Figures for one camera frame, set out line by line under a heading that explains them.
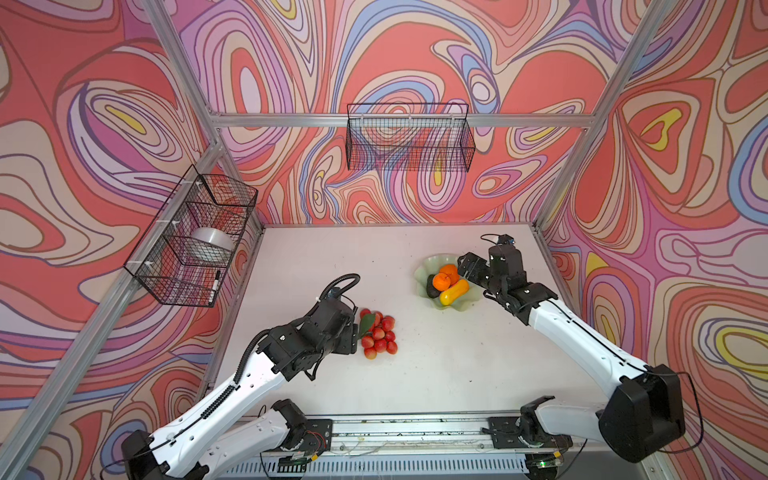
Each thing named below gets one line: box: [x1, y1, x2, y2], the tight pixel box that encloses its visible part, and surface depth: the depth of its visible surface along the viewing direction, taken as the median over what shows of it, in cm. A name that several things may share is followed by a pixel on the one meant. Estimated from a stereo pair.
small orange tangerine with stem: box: [432, 272, 451, 292], surface depth 96 cm
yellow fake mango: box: [439, 279, 470, 306], surface depth 98 cm
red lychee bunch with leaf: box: [357, 308, 398, 360], surface depth 87 cm
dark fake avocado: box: [426, 274, 441, 298], surface depth 98 cm
